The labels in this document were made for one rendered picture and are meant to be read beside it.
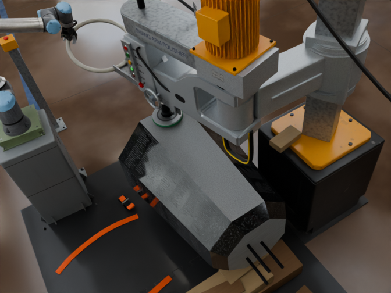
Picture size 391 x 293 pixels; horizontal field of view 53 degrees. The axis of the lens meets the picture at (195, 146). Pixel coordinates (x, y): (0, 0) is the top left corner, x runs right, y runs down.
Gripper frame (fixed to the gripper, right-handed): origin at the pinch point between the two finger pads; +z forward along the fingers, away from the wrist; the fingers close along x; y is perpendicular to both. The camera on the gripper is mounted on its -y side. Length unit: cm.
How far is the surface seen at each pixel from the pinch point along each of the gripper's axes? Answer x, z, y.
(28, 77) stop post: -50, 76, -1
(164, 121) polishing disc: 85, -6, 45
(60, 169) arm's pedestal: 20, 47, 83
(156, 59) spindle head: 72, -58, 36
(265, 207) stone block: 158, -34, 95
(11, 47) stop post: -60, 45, -6
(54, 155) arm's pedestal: 16, 33, 78
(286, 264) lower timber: 195, 23, 108
